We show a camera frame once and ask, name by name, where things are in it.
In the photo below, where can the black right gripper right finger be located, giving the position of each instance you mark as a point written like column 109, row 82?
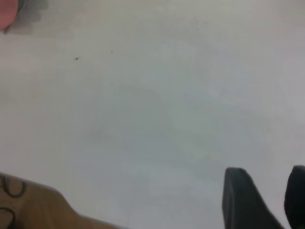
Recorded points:
column 296, row 198

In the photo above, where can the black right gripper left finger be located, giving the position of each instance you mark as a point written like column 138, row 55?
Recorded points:
column 245, row 205

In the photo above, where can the pink round plate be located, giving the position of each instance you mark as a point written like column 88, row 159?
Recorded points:
column 7, row 12

